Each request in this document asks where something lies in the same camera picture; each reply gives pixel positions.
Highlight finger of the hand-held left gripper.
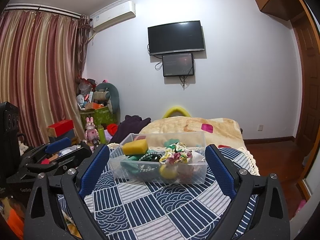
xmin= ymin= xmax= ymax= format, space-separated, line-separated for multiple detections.
xmin=25 ymin=145 xmax=93 ymax=178
xmin=20 ymin=137 xmax=72 ymax=167

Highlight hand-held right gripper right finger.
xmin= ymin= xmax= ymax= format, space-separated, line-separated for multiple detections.
xmin=205 ymin=144 xmax=291 ymax=240

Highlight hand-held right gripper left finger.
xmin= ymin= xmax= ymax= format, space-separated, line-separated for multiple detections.
xmin=24 ymin=144 xmax=110 ymax=240

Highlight clear plastic storage bin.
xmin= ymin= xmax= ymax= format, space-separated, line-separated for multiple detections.
xmin=107 ymin=131 xmax=208 ymax=185

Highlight green ribbon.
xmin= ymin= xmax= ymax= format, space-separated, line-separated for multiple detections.
xmin=120 ymin=155 xmax=160 ymax=178

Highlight yellow-haired floral rag doll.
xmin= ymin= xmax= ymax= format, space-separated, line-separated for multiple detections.
xmin=159 ymin=142 xmax=198 ymax=180

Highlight yellow sponge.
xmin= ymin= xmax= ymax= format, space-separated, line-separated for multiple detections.
xmin=122 ymin=139 xmax=148 ymax=155

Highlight black studded strap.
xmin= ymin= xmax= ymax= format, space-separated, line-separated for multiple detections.
xmin=139 ymin=151 xmax=163 ymax=162

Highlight clutter of papers and boxes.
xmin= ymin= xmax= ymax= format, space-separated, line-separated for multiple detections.
xmin=40 ymin=136 xmax=87 ymax=165

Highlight red box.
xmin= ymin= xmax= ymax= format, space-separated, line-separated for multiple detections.
xmin=47 ymin=119 xmax=74 ymax=137

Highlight white lace bed cover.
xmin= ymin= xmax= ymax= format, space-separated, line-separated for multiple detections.
xmin=239 ymin=147 xmax=261 ymax=176

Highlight pink rabbit toy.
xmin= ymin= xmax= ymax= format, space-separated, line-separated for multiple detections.
xmin=85 ymin=117 xmax=98 ymax=140

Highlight green bottle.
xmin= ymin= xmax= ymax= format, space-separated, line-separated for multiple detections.
xmin=98 ymin=125 xmax=107 ymax=144

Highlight beige blanket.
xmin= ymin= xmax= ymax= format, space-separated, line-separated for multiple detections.
xmin=139 ymin=117 xmax=244 ymax=153

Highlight green storage box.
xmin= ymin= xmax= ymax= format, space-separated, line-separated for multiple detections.
xmin=80 ymin=106 xmax=117 ymax=130

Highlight dark purple clothes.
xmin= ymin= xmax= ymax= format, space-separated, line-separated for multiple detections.
xmin=110 ymin=115 xmax=152 ymax=144

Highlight striped brown curtain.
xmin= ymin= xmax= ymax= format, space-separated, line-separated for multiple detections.
xmin=0 ymin=11 xmax=91 ymax=148

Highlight pile of toys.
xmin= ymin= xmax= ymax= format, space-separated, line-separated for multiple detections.
xmin=76 ymin=77 xmax=100 ymax=110

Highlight blue patterned bedsheet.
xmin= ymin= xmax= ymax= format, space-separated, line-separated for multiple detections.
xmin=56 ymin=146 xmax=260 ymax=240

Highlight yellow arched cushion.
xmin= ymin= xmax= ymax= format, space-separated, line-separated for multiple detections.
xmin=162 ymin=106 xmax=192 ymax=118

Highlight orange cloth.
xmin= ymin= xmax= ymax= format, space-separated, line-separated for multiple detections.
xmin=0 ymin=196 xmax=25 ymax=240

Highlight white wardrobe door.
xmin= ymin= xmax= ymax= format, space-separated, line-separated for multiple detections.
xmin=295 ymin=140 xmax=320 ymax=215

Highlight wooden door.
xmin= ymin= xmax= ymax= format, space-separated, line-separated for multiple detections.
xmin=291 ymin=2 xmax=320 ymax=195

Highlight white air conditioner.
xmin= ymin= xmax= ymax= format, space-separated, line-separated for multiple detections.
xmin=89 ymin=1 xmax=136 ymax=33

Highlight small black wall monitor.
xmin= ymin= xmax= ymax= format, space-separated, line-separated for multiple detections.
xmin=162 ymin=53 xmax=194 ymax=77

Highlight white curtain rail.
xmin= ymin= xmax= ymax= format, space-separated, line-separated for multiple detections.
xmin=4 ymin=3 xmax=82 ymax=18

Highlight black wall television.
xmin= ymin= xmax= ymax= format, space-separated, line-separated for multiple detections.
xmin=147 ymin=20 xmax=206 ymax=56

